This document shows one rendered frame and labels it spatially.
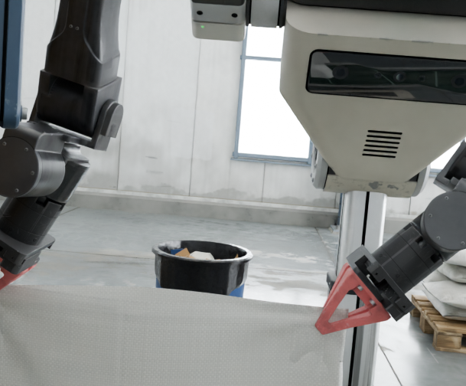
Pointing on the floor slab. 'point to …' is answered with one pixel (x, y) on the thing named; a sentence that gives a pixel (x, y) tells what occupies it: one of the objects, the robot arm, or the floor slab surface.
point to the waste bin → (202, 266)
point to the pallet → (448, 328)
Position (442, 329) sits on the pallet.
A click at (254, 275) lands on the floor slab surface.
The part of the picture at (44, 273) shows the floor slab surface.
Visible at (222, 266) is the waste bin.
